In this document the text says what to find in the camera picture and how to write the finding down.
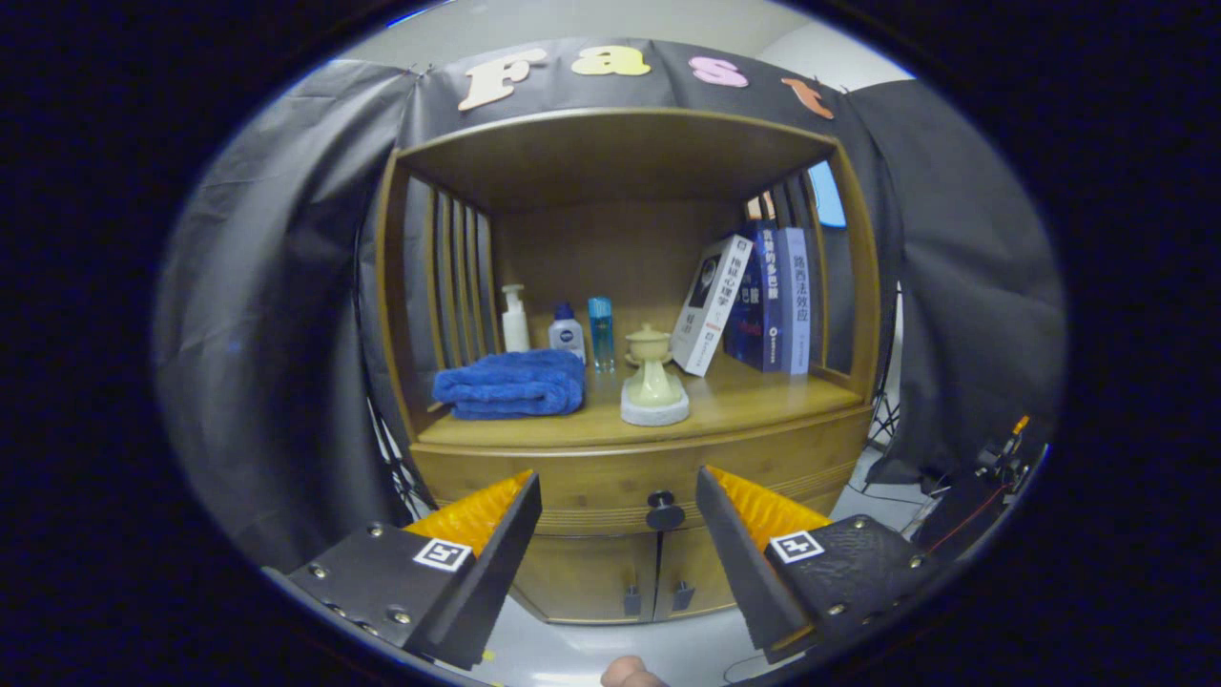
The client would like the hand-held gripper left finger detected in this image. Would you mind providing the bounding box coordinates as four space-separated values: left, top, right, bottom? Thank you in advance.
262 469 543 671

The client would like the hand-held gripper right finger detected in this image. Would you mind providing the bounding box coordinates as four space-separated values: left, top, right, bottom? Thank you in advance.
695 466 950 664

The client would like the wooden drawer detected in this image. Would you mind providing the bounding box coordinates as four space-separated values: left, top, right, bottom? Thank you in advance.
412 406 874 535

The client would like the pale green ceramic ornament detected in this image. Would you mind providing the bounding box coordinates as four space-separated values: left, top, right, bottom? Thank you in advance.
620 358 691 427

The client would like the wooden cabinet door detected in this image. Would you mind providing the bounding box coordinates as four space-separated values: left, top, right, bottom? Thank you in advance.
510 532 659 626
653 527 755 621

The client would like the wooden countertop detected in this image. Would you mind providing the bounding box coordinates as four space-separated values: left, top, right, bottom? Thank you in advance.
417 353 864 449

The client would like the wooden cabinet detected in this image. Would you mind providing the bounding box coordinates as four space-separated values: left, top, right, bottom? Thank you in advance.
374 107 883 626

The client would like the black tripod stand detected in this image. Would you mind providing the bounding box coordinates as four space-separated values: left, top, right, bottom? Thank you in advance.
367 396 435 511
863 382 902 449

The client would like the blue folded towel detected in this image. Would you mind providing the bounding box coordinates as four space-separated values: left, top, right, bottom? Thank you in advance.
432 348 587 421

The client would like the cream lidded tea cup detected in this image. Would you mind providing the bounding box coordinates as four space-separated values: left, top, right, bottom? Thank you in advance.
625 323 673 368

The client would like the white pump bottle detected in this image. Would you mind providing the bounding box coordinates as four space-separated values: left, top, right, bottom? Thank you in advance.
501 283 531 354

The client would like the white bottle with blue cap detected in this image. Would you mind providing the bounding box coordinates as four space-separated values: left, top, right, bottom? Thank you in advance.
548 302 586 364

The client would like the dark blue book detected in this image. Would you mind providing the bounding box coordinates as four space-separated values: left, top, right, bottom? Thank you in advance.
723 221 783 373

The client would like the white book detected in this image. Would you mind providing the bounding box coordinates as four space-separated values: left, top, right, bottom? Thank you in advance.
671 235 754 378

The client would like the clear blue bottle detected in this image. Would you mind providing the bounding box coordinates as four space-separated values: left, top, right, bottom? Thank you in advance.
588 296 616 373

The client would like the pale blue book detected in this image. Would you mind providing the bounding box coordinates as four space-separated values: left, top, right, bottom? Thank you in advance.
777 227 813 376

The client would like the black and orange device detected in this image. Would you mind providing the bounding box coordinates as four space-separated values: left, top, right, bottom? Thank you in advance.
973 415 1033 483

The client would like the black backdrop cloth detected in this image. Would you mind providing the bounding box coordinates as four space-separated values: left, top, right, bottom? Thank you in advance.
153 38 1067 573

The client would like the red cable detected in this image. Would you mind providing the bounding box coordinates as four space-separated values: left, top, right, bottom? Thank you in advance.
923 482 1012 554

